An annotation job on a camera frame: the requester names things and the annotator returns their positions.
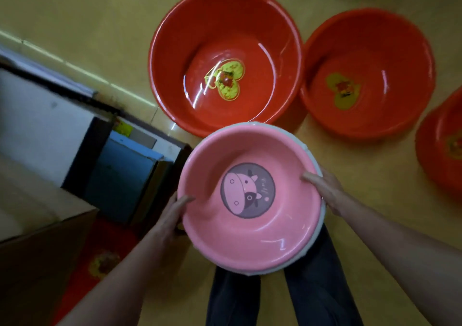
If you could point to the person's left hand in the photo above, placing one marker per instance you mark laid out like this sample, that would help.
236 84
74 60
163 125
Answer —
168 221

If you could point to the person's right hand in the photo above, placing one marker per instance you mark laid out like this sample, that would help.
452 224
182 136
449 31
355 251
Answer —
330 190

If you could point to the person's right thumb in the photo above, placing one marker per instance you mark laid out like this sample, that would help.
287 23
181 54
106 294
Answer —
313 179

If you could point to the person's left thumb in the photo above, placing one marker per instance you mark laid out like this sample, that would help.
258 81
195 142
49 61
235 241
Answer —
180 206

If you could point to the pink basin with cow print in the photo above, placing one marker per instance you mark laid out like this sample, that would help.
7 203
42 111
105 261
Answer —
252 235

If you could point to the person's left forearm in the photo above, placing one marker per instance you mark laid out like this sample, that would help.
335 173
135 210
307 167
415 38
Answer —
119 289

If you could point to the person's right forearm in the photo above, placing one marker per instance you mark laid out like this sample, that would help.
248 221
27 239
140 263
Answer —
400 250

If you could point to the blue box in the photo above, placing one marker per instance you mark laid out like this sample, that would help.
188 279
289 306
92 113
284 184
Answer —
122 177

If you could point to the yellow sticker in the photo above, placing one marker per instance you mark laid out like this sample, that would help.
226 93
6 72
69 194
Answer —
123 128

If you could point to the red basin with heart sticker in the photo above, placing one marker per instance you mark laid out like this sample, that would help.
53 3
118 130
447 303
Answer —
368 73
97 260
231 58
444 148

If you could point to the person's left trouser leg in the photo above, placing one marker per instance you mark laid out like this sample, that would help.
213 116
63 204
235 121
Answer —
234 297

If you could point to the person's trouser leg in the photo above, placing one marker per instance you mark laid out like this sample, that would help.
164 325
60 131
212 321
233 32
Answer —
317 286
234 297

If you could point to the person's right trouser leg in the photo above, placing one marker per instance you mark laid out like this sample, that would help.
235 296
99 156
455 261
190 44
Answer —
317 286

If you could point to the brown wooden table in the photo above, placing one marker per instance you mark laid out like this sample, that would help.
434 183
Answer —
32 242

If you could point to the white cabinet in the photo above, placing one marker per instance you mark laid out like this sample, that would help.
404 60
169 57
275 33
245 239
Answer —
39 127

